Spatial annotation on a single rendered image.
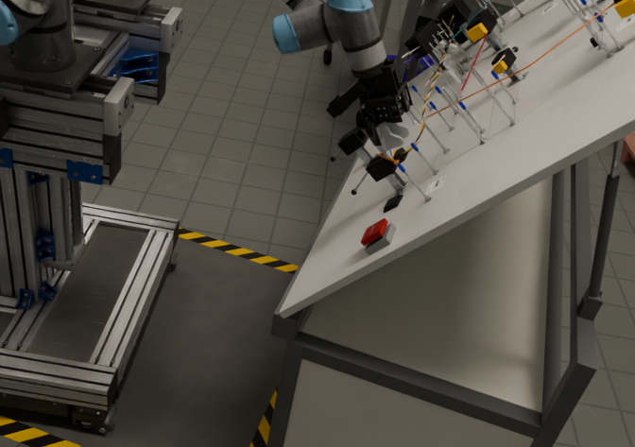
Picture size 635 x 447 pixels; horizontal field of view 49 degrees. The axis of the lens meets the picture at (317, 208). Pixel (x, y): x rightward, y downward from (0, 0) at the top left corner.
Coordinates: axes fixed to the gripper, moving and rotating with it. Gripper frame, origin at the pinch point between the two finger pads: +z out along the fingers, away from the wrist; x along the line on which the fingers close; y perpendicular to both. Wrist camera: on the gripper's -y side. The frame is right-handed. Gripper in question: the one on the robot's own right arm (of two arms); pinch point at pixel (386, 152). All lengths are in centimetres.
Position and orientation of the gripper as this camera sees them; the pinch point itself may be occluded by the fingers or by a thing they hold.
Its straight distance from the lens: 147.9
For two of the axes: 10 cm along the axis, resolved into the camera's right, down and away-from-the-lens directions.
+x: 3.9, -5.9, 7.1
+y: 8.6, -0.3, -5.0
